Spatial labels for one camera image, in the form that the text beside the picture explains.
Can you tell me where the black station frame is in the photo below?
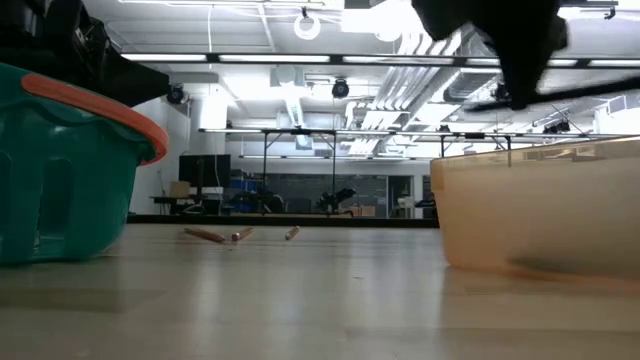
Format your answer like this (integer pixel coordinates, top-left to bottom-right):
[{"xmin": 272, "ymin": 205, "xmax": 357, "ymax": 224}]
[
  {"xmin": 198, "ymin": 127, "xmax": 346, "ymax": 217},
  {"xmin": 429, "ymin": 130, "xmax": 640, "ymax": 154}
]

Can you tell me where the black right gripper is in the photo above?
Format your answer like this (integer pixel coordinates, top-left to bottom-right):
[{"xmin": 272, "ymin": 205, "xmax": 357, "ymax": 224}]
[{"xmin": 472, "ymin": 0, "xmax": 569, "ymax": 110}]

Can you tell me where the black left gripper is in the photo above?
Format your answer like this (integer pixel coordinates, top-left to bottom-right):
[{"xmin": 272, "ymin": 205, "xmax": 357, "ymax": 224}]
[{"xmin": 62, "ymin": 0, "xmax": 172, "ymax": 108}]

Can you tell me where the dark desk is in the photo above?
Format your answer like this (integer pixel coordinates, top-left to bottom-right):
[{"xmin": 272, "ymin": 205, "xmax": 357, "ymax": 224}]
[{"xmin": 149, "ymin": 193, "xmax": 226, "ymax": 217}]

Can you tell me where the translucent orange plastic bin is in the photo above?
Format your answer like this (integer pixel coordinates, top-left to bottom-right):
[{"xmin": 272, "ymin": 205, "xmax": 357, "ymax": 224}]
[{"xmin": 429, "ymin": 137, "xmax": 640, "ymax": 291}]

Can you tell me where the silver ventilation duct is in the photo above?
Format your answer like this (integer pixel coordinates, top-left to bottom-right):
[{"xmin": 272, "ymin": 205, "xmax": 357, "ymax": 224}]
[{"xmin": 442, "ymin": 29, "xmax": 506, "ymax": 104}]

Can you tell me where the teal basket with orange handle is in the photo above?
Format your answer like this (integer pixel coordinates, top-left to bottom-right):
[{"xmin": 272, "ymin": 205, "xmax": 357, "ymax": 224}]
[{"xmin": 0, "ymin": 62, "xmax": 170, "ymax": 266}]

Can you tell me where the black table frame rail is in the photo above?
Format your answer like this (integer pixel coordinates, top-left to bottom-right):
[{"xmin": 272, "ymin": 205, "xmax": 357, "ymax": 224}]
[{"xmin": 126, "ymin": 214, "xmax": 440, "ymax": 230}]

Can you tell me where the black monitor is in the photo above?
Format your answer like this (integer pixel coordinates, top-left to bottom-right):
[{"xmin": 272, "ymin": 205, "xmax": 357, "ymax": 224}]
[{"xmin": 178, "ymin": 153, "xmax": 233, "ymax": 189}]

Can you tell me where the white ceiling ring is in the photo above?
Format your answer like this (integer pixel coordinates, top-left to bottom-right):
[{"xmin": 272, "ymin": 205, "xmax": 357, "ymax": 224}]
[{"xmin": 292, "ymin": 11, "xmax": 323, "ymax": 42}]

